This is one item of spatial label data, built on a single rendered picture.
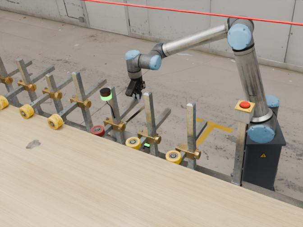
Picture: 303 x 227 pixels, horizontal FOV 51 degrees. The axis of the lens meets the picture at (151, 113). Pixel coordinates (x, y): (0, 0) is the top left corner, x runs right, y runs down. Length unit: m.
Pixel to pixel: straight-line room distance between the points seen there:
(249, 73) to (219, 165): 1.26
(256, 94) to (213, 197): 0.67
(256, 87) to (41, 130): 1.27
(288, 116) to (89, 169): 2.33
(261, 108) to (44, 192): 1.24
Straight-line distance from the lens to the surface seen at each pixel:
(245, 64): 1.77
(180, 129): 3.21
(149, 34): 5.01
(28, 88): 2.39
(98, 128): 1.90
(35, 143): 1.92
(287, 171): 2.92
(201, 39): 1.93
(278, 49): 4.20
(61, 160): 1.77
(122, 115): 2.05
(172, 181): 1.55
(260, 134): 1.98
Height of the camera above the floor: 2.08
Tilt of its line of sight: 37 degrees down
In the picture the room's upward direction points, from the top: 6 degrees counter-clockwise
